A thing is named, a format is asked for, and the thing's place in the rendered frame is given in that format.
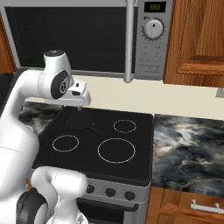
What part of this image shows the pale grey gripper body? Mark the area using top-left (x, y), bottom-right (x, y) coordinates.
top-left (55, 87), bottom-right (92, 108)

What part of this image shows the black hob stove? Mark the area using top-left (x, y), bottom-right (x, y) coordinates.
top-left (27, 106), bottom-right (155, 224)

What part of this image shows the black microwave door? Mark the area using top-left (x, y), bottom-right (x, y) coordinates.
top-left (0, 0), bottom-right (138, 79)

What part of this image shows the silver microwave oven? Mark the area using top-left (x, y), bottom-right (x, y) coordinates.
top-left (0, 0), bottom-right (175, 81)

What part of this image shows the white microwave dial knob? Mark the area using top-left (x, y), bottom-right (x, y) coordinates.
top-left (143, 18), bottom-right (165, 41)

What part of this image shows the silver microwave door handle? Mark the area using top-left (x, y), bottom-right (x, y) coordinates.
top-left (122, 0), bottom-right (138, 84)

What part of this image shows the wooden wall cupboard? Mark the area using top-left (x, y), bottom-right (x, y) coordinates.
top-left (0, 13), bottom-right (18, 74)

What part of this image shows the dark oven door handle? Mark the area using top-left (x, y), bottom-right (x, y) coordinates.
top-left (76, 197), bottom-right (140, 213)

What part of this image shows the wooden wall cupboard door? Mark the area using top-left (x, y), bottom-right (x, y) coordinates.
top-left (163, 0), bottom-right (224, 88)

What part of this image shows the grey wall socket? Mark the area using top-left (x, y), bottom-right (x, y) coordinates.
top-left (215, 87), bottom-right (224, 99)

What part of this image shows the white drawer handle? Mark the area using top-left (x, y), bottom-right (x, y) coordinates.
top-left (190, 199), bottom-right (224, 215)

